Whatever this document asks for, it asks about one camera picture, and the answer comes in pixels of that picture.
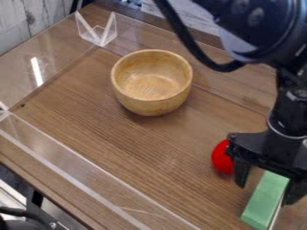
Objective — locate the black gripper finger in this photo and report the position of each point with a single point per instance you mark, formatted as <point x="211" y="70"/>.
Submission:
<point x="295" y="191"/>
<point x="241" y="171"/>

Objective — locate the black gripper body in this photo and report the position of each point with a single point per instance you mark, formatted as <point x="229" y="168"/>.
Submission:
<point x="273" y="152"/>

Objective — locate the green foam block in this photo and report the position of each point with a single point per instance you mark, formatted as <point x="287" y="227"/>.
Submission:
<point x="261" y="211"/>

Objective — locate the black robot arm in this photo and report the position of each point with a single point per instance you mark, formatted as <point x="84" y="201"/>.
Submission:
<point x="265" y="31"/>

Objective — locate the wooden brown bowl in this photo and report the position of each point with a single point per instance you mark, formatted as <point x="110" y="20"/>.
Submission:
<point x="152" y="81"/>

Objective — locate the red plush strawberry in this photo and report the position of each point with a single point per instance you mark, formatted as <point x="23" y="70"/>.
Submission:
<point x="221" y="160"/>

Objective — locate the clear acrylic enclosure wall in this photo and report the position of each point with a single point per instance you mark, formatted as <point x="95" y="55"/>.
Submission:
<point x="100" y="199"/>

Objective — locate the black metal table frame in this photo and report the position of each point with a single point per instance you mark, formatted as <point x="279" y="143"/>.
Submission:
<point x="22" y="216"/>

